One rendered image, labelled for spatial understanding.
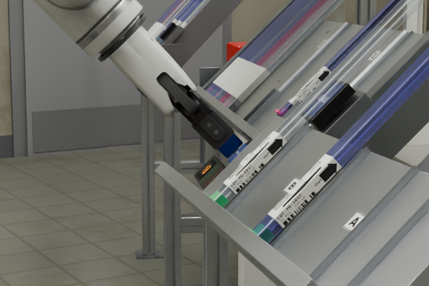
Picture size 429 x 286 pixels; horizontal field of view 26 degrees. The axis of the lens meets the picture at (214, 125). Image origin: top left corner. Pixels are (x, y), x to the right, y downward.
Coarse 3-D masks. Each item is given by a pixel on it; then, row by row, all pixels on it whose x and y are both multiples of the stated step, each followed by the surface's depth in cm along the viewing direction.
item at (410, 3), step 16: (416, 0) 78; (400, 16) 77; (384, 32) 77; (368, 48) 77; (352, 64) 77; (336, 80) 77; (320, 96) 76; (304, 112) 76; (288, 128) 76; (224, 192) 75
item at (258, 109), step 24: (336, 24) 127; (312, 48) 127; (336, 48) 118; (384, 48) 103; (408, 48) 97; (288, 72) 127; (312, 72) 118; (360, 72) 103; (384, 72) 97; (264, 96) 127; (288, 96) 118; (264, 120) 118
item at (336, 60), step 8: (392, 0) 111; (400, 0) 111; (384, 8) 111; (392, 8) 111; (376, 16) 111; (384, 16) 111; (368, 24) 111; (376, 24) 111; (360, 32) 111; (368, 32) 111; (352, 40) 111; (360, 40) 111; (344, 48) 111; (352, 48) 111; (336, 56) 111; (344, 56) 111; (328, 64) 111; (336, 64) 111; (288, 104) 111
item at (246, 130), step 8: (200, 88) 153; (200, 96) 152; (208, 96) 144; (208, 104) 152; (216, 104) 135; (216, 112) 152; (224, 112) 128; (232, 112) 124; (224, 120) 152; (232, 120) 121; (240, 120) 118; (240, 128) 115; (248, 128) 112; (248, 136) 110
